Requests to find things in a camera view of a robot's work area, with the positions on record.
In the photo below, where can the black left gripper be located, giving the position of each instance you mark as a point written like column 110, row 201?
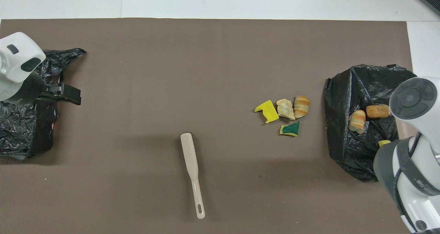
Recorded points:
column 44, row 91

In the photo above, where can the beige hand brush black bristles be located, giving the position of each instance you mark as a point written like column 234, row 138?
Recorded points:
column 190, row 155

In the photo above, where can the notched yellow sponge piece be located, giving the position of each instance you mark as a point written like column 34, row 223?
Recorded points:
column 268, row 110

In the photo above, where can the pale toy dumpling piece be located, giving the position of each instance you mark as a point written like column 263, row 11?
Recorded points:
column 285, row 109

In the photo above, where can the green and yellow sponge piece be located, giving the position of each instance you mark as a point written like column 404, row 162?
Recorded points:
column 291, row 129

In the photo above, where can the striped toy croissant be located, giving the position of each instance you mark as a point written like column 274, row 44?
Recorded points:
column 301, row 106

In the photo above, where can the brown toy bread roll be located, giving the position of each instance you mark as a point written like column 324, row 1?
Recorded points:
column 377, row 110

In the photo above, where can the plain yellow sponge piece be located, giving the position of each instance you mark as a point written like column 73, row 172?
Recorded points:
column 384, row 143

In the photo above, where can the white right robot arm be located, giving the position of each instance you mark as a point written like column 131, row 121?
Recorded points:
column 419, row 179

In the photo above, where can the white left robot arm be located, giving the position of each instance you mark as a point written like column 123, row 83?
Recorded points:
column 17, row 62

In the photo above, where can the black bag lined open bin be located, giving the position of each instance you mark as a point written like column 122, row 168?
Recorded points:
column 20, row 130

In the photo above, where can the black bag covered bin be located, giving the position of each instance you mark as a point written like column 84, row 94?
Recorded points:
column 357, row 158

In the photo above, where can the brown paper table mat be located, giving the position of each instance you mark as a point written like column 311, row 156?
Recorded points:
column 137, row 89

